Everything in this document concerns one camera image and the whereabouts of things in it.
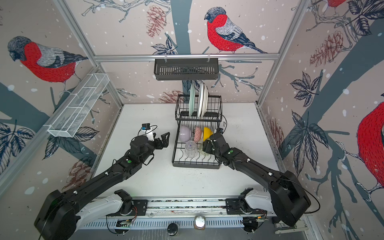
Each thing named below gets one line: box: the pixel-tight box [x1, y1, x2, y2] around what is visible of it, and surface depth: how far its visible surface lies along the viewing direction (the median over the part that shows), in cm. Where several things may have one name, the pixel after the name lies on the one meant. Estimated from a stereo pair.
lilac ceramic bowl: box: [179, 125, 192, 143], surface depth 92 cm
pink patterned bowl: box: [194, 126, 202, 143], surface depth 92 cm
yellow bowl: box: [203, 126, 214, 142], surface depth 93 cm
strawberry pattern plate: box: [197, 80, 206, 118], surface depth 76 cm
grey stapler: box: [274, 219, 309, 235], surface depth 68 cm
